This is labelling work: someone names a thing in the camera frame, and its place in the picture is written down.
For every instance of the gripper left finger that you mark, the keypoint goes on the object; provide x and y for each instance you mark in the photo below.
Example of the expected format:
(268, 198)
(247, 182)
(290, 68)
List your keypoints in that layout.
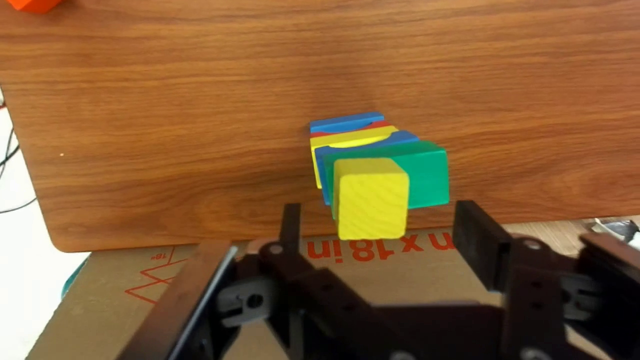
(310, 295)

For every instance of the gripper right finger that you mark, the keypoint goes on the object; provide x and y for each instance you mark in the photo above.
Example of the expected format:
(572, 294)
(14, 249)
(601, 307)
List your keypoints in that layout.
(530, 300)

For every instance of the yellow cube block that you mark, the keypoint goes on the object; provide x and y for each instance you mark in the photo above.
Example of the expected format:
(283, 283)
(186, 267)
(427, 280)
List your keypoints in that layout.
(372, 200)

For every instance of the yellow arch block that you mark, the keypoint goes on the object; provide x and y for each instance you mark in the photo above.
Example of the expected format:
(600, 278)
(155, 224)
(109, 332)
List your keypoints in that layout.
(350, 138)

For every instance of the green rectangular block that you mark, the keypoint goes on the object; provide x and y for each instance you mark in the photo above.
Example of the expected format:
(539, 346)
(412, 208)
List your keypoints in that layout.
(427, 175)

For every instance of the blue arch block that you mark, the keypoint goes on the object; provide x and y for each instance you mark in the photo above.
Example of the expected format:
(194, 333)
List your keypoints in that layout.
(345, 121)

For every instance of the blue rectangular block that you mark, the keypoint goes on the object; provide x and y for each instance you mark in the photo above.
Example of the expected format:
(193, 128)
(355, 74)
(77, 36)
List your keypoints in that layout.
(400, 137)

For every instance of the red block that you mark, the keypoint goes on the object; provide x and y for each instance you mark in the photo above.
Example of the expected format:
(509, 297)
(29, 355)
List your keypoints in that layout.
(377, 125)

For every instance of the orange block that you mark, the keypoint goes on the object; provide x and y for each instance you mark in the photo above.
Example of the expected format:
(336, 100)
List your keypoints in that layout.
(35, 4)

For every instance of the grey and black object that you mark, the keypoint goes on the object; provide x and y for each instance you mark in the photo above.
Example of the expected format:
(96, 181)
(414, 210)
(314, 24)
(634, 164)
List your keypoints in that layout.
(617, 229)

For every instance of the cardboard box with red print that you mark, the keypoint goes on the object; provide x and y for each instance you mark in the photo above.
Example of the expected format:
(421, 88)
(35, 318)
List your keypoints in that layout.
(100, 310)

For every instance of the teal object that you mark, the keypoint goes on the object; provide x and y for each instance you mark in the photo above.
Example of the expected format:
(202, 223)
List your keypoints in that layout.
(75, 277)

